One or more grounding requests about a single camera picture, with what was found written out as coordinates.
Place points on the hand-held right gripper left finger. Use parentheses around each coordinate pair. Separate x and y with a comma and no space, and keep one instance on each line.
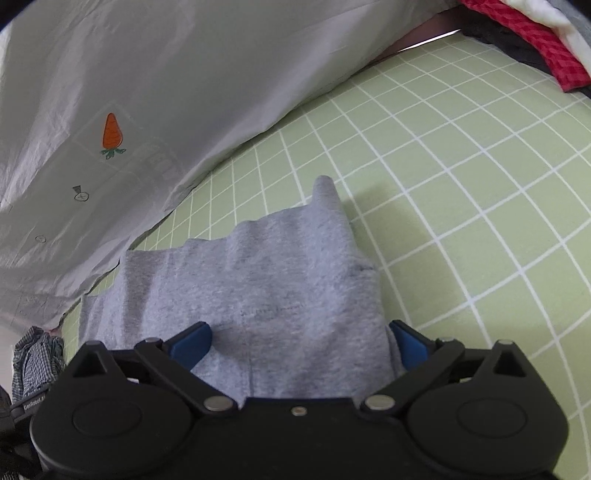
(191,345)

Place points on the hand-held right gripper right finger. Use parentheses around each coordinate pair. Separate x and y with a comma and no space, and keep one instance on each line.
(411,346)

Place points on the light grey t-shirt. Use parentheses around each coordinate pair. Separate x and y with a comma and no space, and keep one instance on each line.
(286,277)

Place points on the blue plaid shirt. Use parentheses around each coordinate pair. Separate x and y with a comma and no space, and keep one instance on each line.
(34,360)

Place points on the black dotted clothing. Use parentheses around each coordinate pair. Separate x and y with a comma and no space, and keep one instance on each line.
(11,461)

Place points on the green grid sheet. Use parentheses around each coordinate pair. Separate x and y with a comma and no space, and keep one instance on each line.
(461,184)

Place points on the grey carrot print sheet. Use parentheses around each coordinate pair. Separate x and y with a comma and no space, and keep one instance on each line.
(184,92)

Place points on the charcoal garment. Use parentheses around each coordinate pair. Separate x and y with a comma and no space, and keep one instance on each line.
(508,46)

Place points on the red checked garment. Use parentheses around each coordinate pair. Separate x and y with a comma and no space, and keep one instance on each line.
(545,46)

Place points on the white folded garment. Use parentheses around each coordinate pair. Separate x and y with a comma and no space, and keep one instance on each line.
(561,21)

